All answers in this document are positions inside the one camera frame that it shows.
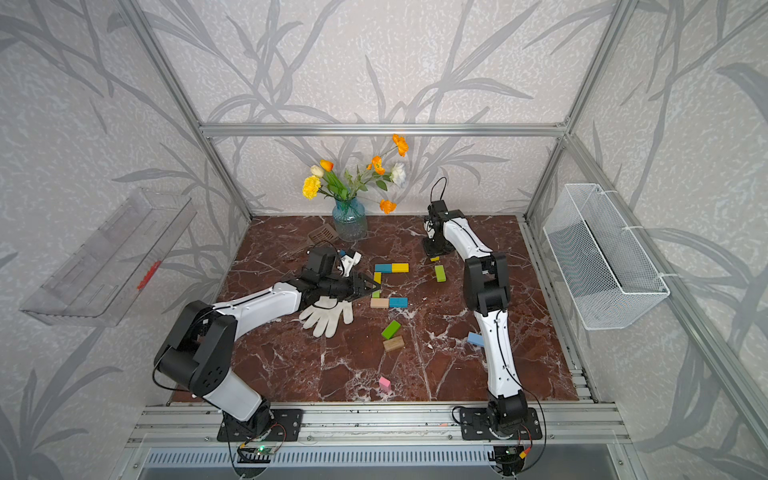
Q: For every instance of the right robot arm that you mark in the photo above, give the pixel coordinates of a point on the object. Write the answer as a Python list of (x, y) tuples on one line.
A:
[(487, 292)]

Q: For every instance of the dark green block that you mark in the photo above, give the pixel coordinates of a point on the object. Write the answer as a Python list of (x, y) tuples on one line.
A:
[(391, 330)]

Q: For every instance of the light wood block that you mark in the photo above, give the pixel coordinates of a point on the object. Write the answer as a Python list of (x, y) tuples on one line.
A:
[(379, 303)]

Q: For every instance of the lime green block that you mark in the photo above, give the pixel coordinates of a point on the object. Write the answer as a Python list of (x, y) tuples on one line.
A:
[(440, 274)]

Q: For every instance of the dark wood block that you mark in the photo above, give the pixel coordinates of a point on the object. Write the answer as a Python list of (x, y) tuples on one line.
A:
[(394, 344)]

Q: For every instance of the clear plastic shelf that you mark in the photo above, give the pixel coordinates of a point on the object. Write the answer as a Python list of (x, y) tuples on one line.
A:
[(98, 284)]

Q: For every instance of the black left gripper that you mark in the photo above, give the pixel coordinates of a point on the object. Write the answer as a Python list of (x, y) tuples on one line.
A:
[(354, 293)]

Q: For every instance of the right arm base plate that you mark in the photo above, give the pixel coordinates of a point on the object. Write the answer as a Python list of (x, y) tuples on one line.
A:
[(482, 424)]

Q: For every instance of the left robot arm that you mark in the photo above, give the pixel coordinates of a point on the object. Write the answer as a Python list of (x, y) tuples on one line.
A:
[(197, 352)]

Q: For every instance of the artificial flowers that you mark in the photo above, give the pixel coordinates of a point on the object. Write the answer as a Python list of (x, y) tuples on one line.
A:
[(344, 187)]

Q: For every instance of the circuit board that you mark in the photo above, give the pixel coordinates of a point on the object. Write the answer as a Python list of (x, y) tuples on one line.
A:
[(256, 454), (510, 458)]

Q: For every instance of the pink block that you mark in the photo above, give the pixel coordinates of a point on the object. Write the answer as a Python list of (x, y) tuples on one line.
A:
[(385, 385)]

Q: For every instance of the white cotton glove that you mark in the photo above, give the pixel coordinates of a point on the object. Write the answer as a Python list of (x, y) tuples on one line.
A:
[(322, 317)]

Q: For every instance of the blue glass vase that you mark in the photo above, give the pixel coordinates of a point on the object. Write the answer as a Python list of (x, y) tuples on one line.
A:
[(350, 221)]

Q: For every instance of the right circuit board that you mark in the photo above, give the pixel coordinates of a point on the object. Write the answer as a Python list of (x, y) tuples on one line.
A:
[(510, 458)]

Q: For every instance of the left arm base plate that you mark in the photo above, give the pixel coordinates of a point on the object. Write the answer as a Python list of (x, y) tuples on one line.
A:
[(276, 425)]

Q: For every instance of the white wire basket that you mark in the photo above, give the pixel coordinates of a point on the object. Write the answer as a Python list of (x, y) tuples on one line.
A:
[(609, 275)]

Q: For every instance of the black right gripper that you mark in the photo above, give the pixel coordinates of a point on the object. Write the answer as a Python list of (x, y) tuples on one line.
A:
[(430, 251)]

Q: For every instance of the left circuit board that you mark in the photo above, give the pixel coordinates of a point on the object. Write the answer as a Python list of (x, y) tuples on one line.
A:
[(256, 454)]

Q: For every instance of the light blue block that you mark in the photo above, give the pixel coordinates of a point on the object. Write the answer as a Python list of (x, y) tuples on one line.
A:
[(476, 339)]

